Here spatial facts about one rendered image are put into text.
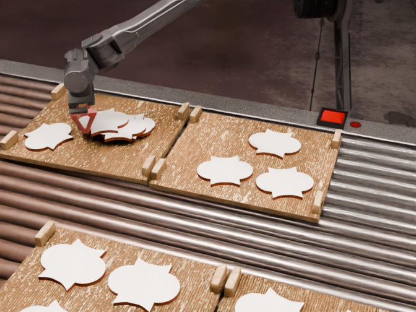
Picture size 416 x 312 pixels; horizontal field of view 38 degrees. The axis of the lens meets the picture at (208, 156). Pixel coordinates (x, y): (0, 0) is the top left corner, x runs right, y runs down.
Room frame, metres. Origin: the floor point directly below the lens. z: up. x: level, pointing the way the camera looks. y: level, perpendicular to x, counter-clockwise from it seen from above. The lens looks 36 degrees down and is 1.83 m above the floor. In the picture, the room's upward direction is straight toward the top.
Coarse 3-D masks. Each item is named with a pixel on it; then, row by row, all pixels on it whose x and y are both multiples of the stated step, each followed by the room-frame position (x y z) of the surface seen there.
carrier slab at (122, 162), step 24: (96, 96) 1.56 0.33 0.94; (48, 120) 1.43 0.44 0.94; (72, 120) 1.43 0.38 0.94; (168, 120) 1.42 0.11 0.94; (24, 144) 1.31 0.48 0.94; (72, 144) 1.31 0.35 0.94; (96, 144) 1.31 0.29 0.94; (120, 144) 1.31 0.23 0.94; (144, 144) 1.31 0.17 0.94; (168, 144) 1.30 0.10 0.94; (72, 168) 1.21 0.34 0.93; (96, 168) 1.20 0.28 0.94; (120, 168) 1.20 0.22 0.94
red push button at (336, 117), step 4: (324, 112) 1.47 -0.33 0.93; (328, 112) 1.47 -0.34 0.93; (332, 112) 1.47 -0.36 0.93; (336, 112) 1.47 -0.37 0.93; (324, 116) 1.45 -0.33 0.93; (328, 116) 1.45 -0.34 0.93; (332, 116) 1.45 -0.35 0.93; (336, 116) 1.45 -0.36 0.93; (340, 116) 1.45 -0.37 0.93; (324, 120) 1.43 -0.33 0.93; (328, 120) 1.43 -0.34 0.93; (332, 120) 1.43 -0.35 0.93; (336, 120) 1.43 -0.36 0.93; (340, 120) 1.43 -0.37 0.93
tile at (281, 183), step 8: (272, 168) 1.18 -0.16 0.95; (296, 168) 1.18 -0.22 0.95; (264, 176) 1.15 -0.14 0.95; (272, 176) 1.15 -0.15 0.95; (280, 176) 1.15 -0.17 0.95; (288, 176) 1.15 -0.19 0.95; (296, 176) 1.15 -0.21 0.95; (304, 176) 1.15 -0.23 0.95; (256, 184) 1.12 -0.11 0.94; (264, 184) 1.12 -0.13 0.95; (272, 184) 1.12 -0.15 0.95; (280, 184) 1.12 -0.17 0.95; (288, 184) 1.12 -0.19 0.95; (296, 184) 1.12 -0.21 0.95; (304, 184) 1.12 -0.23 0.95; (312, 184) 1.12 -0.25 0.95; (264, 192) 1.10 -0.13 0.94; (272, 192) 1.09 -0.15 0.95; (280, 192) 1.09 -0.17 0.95; (288, 192) 1.09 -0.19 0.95; (296, 192) 1.09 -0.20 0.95; (304, 192) 1.10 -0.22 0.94; (272, 200) 1.07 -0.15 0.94
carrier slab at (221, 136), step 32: (192, 128) 1.38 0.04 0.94; (224, 128) 1.38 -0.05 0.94; (256, 128) 1.38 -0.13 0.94; (288, 128) 1.38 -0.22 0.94; (192, 160) 1.23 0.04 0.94; (256, 160) 1.23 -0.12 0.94; (288, 160) 1.23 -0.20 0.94; (320, 160) 1.23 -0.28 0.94; (192, 192) 1.11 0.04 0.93; (224, 192) 1.10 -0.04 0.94; (256, 192) 1.10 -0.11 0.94
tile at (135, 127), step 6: (132, 120) 1.38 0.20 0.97; (138, 120) 1.38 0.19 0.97; (126, 126) 1.35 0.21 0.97; (132, 126) 1.35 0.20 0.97; (138, 126) 1.35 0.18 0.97; (144, 126) 1.35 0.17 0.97; (108, 132) 1.32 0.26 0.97; (120, 132) 1.32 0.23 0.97; (126, 132) 1.32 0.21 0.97; (132, 132) 1.32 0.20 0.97; (138, 132) 1.32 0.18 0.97; (108, 138) 1.29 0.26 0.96; (114, 138) 1.30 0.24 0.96; (120, 138) 1.30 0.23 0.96; (126, 138) 1.30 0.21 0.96
